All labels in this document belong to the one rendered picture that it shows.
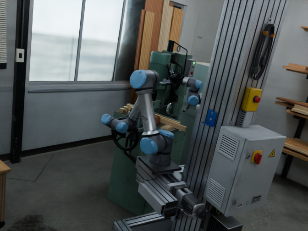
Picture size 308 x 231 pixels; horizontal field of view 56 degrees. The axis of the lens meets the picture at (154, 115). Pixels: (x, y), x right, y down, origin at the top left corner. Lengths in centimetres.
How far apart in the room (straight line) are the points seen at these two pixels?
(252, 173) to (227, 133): 27
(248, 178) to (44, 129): 261
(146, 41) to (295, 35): 204
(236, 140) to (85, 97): 259
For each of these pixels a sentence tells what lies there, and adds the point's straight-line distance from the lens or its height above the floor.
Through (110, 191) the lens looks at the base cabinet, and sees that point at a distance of 299.
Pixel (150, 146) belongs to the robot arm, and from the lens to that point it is 179.
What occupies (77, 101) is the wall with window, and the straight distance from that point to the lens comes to 380.
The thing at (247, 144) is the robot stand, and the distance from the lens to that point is 157.
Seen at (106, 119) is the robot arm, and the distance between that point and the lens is 203.
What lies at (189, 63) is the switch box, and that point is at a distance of 274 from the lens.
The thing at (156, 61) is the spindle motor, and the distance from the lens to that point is 250.
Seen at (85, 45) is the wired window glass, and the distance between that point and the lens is 378.
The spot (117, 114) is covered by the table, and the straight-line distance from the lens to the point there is 270.
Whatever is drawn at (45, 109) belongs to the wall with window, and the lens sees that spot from 360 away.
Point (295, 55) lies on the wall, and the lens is 448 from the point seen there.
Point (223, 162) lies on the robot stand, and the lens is 169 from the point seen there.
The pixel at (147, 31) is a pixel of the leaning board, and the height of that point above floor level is 165.
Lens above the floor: 167
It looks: 16 degrees down
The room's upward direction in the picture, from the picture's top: 11 degrees clockwise
